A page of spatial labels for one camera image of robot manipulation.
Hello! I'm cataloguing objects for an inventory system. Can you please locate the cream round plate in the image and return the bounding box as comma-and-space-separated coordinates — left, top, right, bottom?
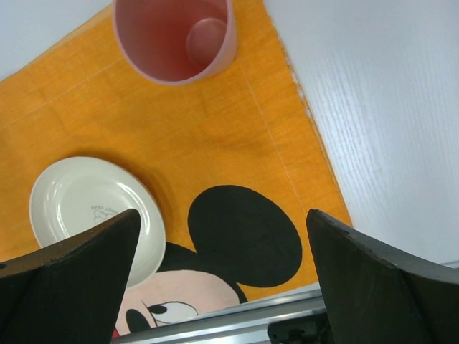
29, 156, 166, 287

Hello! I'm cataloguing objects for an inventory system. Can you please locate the pink plastic cup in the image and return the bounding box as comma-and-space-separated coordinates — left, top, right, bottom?
113, 1, 237, 85

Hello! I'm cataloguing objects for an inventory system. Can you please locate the aluminium mounting rail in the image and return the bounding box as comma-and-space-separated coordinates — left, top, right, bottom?
112, 289, 327, 343

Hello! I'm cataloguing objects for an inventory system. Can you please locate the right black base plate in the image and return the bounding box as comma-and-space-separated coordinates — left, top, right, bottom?
267, 315, 335, 344

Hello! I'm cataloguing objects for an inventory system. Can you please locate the orange cartoon placemat cloth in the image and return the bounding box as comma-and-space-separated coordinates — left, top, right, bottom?
1, 1, 350, 335

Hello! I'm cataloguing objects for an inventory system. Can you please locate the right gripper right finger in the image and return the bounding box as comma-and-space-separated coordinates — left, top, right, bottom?
306, 209, 458, 343

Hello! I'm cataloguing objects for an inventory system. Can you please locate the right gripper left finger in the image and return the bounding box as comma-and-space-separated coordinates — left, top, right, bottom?
1, 209, 141, 343

